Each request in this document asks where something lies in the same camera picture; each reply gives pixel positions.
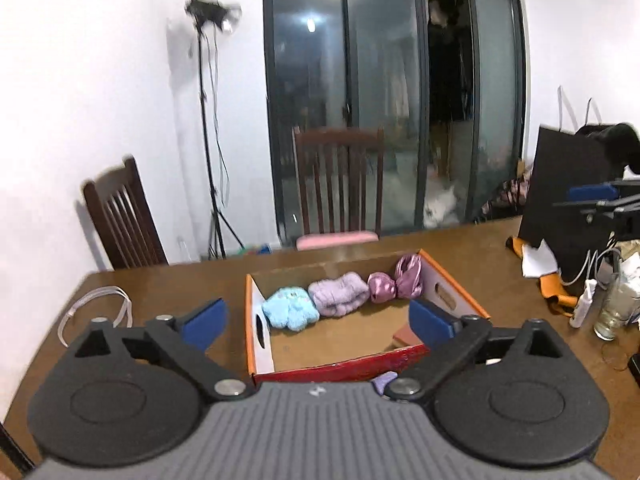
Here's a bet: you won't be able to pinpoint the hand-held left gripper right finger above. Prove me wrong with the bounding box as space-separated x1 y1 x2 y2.
382 299 568 403

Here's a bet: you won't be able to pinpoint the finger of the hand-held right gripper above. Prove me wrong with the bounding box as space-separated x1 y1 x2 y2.
552 200 618 211
568 184 621 204

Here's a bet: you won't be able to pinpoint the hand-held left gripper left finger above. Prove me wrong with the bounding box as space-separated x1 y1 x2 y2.
62 298 256 403

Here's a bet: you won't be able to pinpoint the purple satin scrunchie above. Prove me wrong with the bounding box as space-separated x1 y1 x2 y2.
367 253 425 306

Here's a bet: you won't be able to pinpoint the purple cloth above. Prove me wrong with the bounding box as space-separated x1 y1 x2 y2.
371 371 400 399

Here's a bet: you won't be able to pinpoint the light blue plush toy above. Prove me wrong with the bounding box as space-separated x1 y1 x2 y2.
261 286 321 332

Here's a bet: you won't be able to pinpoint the lavender knit cloth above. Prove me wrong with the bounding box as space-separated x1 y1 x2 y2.
307 271 371 319

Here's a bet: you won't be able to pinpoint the red orange cardboard box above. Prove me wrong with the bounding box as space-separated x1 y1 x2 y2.
244 248 491 386

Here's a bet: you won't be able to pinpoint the black paper bag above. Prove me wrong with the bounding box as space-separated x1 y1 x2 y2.
517 85 631 287

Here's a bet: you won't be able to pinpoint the black fur hat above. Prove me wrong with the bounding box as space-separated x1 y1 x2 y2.
575 122 640 179

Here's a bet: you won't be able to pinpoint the white paper sheet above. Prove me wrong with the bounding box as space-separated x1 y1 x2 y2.
520 240 560 279

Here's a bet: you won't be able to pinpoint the patterned cloth pile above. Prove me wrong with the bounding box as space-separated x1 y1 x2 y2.
481 177 531 222

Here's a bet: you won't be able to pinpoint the clear glass cup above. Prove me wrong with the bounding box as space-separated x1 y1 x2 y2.
594 280 637 342

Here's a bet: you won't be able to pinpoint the white spray bottle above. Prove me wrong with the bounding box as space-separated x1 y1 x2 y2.
570 277 599 330

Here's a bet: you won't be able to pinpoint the white cat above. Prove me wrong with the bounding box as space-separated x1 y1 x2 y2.
422 182 459 229

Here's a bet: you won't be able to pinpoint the dark wooden chair pink cushion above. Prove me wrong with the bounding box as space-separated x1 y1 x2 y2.
292 127 386 252

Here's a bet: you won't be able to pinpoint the studio light on stand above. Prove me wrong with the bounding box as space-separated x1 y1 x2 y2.
184 0 247 261

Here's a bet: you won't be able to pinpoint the dark framed sliding glass door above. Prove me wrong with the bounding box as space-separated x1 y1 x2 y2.
262 0 530 249

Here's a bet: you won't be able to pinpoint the hanging clothes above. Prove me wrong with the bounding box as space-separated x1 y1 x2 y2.
422 0 474 122

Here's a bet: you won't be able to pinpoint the white cords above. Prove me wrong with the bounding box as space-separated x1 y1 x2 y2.
560 247 627 289

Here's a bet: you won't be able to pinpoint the white charging cable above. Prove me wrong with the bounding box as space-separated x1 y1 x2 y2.
57 286 133 349

